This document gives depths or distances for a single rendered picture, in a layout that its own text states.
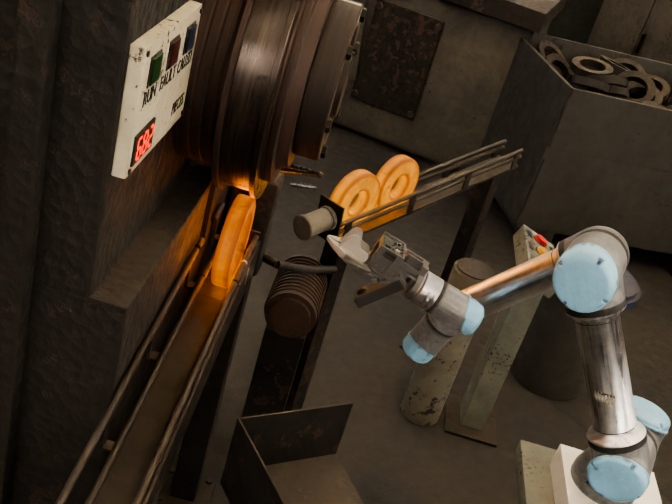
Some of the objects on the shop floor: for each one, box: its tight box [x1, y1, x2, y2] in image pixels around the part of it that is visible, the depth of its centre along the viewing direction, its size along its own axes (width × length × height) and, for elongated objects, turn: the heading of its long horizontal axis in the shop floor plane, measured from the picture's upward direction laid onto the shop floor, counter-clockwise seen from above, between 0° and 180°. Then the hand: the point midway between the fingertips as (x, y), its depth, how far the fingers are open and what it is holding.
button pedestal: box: [444, 225, 555, 447], centre depth 251 cm, size 16×24×62 cm, turn 148°
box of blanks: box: [476, 33, 672, 276], centre depth 404 cm, size 103×83×77 cm
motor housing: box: [241, 254, 327, 417], centre depth 222 cm, size 13×22×54 cm, turn 148°
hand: (330, 242), depth 181 cm, fingers closed
